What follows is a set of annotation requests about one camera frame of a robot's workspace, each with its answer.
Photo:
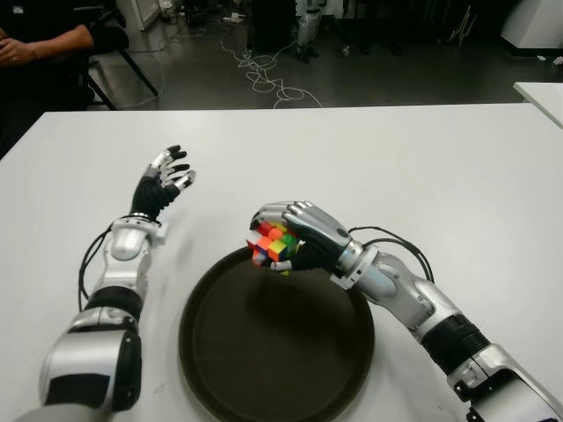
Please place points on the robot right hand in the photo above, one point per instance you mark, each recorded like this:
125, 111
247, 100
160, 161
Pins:
321, 228

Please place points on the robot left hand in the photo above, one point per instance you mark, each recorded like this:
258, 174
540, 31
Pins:
149, 195

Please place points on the multicoloured Rubik's cube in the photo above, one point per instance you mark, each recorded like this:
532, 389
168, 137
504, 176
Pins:
277, 246

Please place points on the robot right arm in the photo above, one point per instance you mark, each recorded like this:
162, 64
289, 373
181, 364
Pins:
396, 281

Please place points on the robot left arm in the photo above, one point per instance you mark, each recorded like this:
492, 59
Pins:
125, 239

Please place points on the dark brown round plate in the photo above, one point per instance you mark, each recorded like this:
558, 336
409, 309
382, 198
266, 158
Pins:
272, 351

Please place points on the black chair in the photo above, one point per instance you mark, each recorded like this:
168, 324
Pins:
110, 39

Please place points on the seated person in black shirt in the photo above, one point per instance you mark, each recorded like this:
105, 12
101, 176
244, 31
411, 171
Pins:
53, 44

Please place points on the white low cabinet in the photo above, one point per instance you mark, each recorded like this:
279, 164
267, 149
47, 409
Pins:
141, 11

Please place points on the white power strip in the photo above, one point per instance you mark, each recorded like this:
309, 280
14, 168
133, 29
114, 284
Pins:
233, 17

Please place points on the black cabinet box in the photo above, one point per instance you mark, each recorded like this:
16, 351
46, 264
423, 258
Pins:
270, 26

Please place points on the white side table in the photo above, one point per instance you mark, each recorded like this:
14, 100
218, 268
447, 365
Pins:
543, 94

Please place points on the white cabinet with black base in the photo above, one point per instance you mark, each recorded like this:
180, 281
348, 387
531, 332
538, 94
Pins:
536, 22

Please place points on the folded metal frame stand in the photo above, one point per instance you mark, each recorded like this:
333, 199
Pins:
462, 26

